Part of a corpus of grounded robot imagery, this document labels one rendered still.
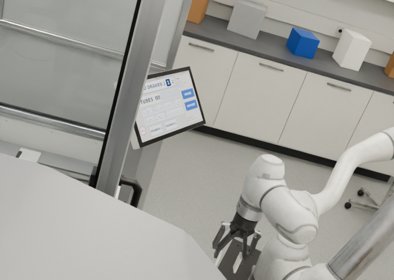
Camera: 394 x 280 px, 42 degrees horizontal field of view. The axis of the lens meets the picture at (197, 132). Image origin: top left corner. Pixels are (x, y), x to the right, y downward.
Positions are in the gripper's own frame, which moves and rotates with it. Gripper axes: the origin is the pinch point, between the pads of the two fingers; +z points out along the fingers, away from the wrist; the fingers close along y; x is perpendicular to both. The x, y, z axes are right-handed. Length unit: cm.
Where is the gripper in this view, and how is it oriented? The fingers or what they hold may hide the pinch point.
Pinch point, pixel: (227, 261)
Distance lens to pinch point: 176.2
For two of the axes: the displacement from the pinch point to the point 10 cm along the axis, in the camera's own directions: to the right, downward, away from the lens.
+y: -9.5, -2.7, -1.4
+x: 0.0, 4.6, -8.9
